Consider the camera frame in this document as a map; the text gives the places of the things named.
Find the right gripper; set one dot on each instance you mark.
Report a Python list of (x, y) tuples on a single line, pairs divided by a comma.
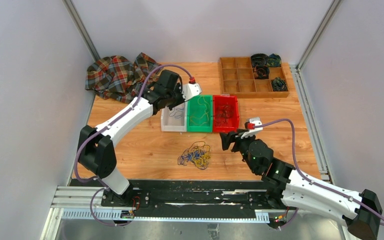
[(228, 138)]

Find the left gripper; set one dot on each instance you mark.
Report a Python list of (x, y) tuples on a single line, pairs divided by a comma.
[(181, 99)]

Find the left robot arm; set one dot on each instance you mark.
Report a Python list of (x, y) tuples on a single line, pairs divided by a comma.
[(96, 146)]

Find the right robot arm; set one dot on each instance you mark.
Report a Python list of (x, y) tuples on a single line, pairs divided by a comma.
[(359, 212)]

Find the red plastic bin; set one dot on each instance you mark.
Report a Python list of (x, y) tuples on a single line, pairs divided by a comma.
[(225, 113)]

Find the white plastic bin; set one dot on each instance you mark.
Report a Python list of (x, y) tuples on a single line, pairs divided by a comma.
[(174, 120)]

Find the green plastic bin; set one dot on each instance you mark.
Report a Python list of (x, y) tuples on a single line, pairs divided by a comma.
[(200, 114)]

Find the wooden compartment tray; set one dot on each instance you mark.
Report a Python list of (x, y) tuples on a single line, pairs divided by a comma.
[(249, 78)]

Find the plaid cloth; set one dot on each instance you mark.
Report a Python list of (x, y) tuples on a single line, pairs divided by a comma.
[(115, 77)]

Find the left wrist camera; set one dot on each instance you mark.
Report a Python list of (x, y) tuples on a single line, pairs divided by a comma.
[(190, 90)]

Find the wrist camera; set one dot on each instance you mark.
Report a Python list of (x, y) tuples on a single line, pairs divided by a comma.
[(253, 126), (190, 90)]

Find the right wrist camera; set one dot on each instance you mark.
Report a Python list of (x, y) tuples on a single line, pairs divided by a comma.
[(253, 126)]

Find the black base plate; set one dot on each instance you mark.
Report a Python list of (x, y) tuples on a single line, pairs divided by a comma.
[(192, 200)]

